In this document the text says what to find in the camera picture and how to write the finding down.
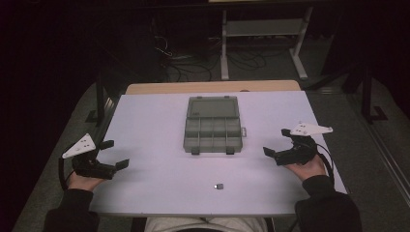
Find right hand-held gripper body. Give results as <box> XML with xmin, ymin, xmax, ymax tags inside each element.
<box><xmin>275</xmin><ymin>121</ymin><xmax>334</xmax><ymax>167</ymax></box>

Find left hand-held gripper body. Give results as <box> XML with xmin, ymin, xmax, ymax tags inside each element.
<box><xmin>62</xmin><ymin>133</ymin><xmax>117</xmax><ymax>181</ymax></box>

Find person's left hand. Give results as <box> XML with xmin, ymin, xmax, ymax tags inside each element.
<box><xmin>68</xmin><ymin>170</ymin><xmax>106</xmax><ymax>191</ymax></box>

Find person's right hand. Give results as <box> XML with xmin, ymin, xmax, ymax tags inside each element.
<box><xmin>284</xmin><ymin>154</ymin><xmax>328</xmax><ymax>182</ymax></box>

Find black metal stand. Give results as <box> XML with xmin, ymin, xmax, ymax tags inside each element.
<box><xmin>360</xmin><ymin>66</ymin><xmax>389</xmax><ymax>125</ymax></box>
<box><xmin>84</xmin><ymin>72</ymin><xmax>131</xmax><ymax>131</ymax></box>

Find clear plastic compartment box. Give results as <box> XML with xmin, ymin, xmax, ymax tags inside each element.
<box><xmin>183</xmin><ymin>95</ymin><xmax>248</xmax><ymax>156</ymax></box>

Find wooden table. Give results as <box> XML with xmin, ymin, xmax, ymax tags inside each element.
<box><xmin>125</xmin><ymin>79</ymin><xmax>302</xmax><ymax>96</ymax></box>

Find person's lap light trousers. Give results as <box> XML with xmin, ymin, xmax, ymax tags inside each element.
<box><xmin>143</xmin><ymin>216</ymin><xmax>269</xmax><ymax>232</ymax></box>

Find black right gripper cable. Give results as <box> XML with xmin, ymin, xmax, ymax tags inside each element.
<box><xmin>315</xmin><ymin>143</ymin><xmax>336</xmax><ymax>187</ymax></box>

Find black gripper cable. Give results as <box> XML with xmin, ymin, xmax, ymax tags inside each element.
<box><xmin>315</xmin><ymin>143</ymin><xmax>336</xmax><ymax>187</ymax></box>
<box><xmin>57</xmin><ymin>157</ymin><xmax>75</xmax><ymax>191</ymax></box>

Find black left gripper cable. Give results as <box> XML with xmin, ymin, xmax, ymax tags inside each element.
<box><xmin>57</xmin><ymin>157</ymin><xmax>75</xmax><ymax>191</ymax></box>

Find white metal desk frame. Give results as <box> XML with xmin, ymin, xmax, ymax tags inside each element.
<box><xmin>220</xmin><ymin>6</ymin><xmax>314</xmax><ymax>81</ymax></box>

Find black cables on floor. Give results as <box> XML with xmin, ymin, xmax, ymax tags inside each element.
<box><xmin>154</xmin><ymin>34</ymin><xmax>269</xmax><ymax>83</ymax></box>

